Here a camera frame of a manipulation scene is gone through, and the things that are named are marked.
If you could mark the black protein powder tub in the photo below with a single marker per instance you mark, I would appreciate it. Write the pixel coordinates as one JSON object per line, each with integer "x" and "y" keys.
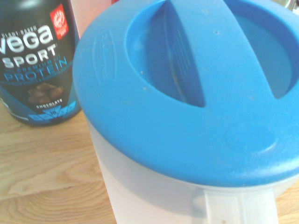
{"x": 35, "y": 65}

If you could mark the pink bottle with black cap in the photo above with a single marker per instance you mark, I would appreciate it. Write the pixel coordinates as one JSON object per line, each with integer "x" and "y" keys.
{"x": 88, "y": 16}

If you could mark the translucent pitcher with blue lid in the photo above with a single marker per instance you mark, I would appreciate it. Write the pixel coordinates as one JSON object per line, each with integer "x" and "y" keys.
{"x": 191, "y": 116}

